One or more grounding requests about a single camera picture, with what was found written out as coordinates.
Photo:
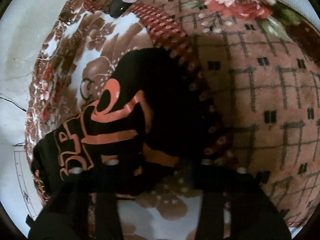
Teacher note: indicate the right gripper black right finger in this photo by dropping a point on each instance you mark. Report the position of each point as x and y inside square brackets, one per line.
[253, 215]

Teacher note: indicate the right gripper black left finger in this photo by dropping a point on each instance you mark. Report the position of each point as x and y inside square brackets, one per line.
[65, 216]

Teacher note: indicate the black hoodie with orange lettering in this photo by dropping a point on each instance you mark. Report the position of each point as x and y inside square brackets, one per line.
[149, 111]

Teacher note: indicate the white headboard panel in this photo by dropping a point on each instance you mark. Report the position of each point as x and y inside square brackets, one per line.
[26, 183]

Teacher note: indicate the floral brown red blanket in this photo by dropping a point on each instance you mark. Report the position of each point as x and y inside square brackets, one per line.
[260, 62]

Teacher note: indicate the small black device on bed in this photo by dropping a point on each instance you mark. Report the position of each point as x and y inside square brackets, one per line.
[117, 8]

